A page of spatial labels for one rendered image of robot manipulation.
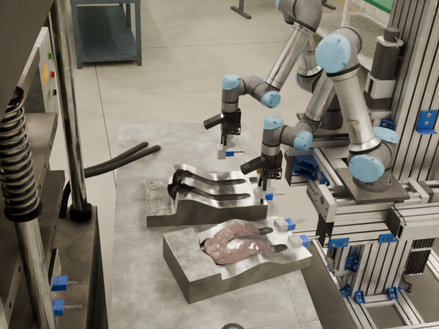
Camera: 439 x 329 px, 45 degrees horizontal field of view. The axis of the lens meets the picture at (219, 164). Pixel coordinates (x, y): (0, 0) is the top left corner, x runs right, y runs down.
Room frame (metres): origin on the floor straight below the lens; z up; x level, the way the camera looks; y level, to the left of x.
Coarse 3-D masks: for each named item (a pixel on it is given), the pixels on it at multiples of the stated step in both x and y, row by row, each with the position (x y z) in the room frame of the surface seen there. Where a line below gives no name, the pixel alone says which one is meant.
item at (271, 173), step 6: (264, 156) 1.78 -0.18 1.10; (270, 156) 1.77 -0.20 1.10; (276, 156) 1.78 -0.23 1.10; (282, 156) 1.80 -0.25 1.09; (270, 162) 1.79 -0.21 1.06; (276, 162) 1.79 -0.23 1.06; (264, 168) 1.77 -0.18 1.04; (270, 168) 1.78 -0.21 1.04; (276, 168) 1.78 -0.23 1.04; (270, 174) 1.78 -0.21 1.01; (276, 174) 1.78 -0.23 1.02
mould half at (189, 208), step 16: (208, 176) 1.92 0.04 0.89; (224, 176) 1.93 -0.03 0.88; (240, 176) 1.93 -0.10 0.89; (256, 176) 1.94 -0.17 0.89; (160, 192) 1.82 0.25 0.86; (176, 192) 1.74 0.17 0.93; (208, 192) 1.79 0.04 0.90; (224, 192) 1.82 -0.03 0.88; (240, 192) 1.82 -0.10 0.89; (160, 208) 1.71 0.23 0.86; (176, 208) 1.67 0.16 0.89; (192, 208) 1.68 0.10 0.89; (208, 208) 1.70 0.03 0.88; (224, 208) 1.71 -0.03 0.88; (240, 208) 1.72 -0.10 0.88; (256, 208) 1.73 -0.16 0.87; (160, 224) 1.66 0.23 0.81; (176, 224) 1.67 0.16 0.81; (192, 224) 1.68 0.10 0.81; (208, 224) 1.70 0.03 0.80
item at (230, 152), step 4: (220, 144) 2.09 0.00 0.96; (220, 148) 2.05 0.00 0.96; (232, 148) 2.08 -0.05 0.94; (216, 152) 2.08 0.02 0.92; (220, 152) 2.04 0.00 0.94; (228, 152) 2.05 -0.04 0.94; (232, 152) 2.05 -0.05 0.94; (236, 152) 2.07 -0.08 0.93; (240, 152) 2.08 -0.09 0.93; (244, 152) 2.08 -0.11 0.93; (220, 156) 2.04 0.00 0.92; (224, 156) 2.05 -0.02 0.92; (228, 156) 2.05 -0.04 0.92; (232, 156) 2.06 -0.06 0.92
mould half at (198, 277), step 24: (168, 240) 1.46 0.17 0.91; (192, 240) 1.46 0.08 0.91; (240, 240) 1.50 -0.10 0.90; (264, 240) 1.54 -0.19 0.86; (168, 264) 1.44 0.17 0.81; (192, 264) 1.34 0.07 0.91; (240, 264) 1.38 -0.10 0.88; (264, 264) 1.39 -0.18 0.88; (288, 264) 1.44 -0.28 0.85; (192, 288) 1.26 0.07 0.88; (216, 288) 1.30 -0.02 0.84
